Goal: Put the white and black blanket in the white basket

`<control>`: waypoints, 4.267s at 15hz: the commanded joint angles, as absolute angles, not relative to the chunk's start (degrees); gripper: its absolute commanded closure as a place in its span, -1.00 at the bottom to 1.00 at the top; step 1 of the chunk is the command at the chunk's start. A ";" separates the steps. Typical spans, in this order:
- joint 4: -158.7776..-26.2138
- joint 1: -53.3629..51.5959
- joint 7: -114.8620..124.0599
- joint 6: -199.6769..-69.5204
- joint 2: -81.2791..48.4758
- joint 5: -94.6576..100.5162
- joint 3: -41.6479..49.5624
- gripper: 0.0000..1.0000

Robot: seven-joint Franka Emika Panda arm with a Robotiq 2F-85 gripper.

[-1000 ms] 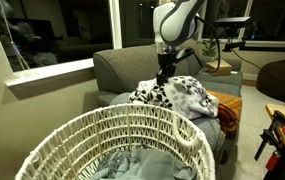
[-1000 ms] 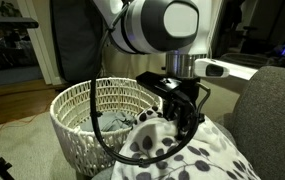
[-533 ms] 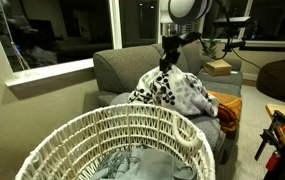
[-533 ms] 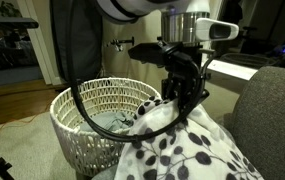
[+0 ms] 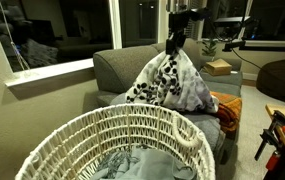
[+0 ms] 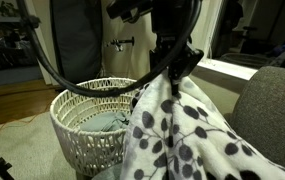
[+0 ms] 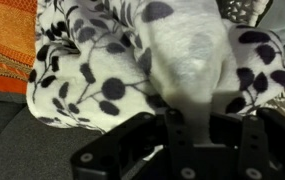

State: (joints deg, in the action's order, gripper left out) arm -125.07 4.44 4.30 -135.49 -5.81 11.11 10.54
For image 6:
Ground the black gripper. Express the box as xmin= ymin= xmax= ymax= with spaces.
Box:
xmin=148 ymin=35 xmax=205 ymax=98

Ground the white blanket with black leaves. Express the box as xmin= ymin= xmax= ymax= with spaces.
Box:
xmin=120 ymin=71 xmax=285 ymax=180

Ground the white woven basket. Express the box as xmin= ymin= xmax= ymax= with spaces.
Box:
xmin=49 ymin=77 xmax=144 ymax=178

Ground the grey cloth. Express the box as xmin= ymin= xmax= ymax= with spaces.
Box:
xmin=78 ymin=111 xmax=131 ymax=133

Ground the grey cushion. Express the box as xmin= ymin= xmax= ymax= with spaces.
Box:
xmin=230 ymin=65 xmax=285 ymax=178

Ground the dark grey fabric panel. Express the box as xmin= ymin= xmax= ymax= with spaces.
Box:
xmin=49 ymin=0 xmax=104 ymax=85

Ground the dark cluttered shelf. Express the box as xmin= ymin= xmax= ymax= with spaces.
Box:
xmin=0 ymin=16 xmax=44 ymax=74

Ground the green potted plant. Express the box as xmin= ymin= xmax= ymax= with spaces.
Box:
xmin=0 ymin=0 xmax=18 ymax=18

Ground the white door frame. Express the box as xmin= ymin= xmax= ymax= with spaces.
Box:
xmin=195 ymin=0 xmax=260 ymax=82

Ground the black wall mount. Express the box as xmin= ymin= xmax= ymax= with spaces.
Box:
xmin=106 ymin=35 xmax=136 ymax=52

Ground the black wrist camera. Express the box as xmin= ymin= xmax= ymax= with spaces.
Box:
xmin=106 ymin=0 xmax=155 ymax=24

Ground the thick black cable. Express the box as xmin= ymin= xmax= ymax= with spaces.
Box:
xmin=15 ymin=0 xmax=204 ymax=99

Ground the thin orange cable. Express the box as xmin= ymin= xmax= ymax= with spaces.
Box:
xmin=0 ymin=99 xmax=55 ymax=141

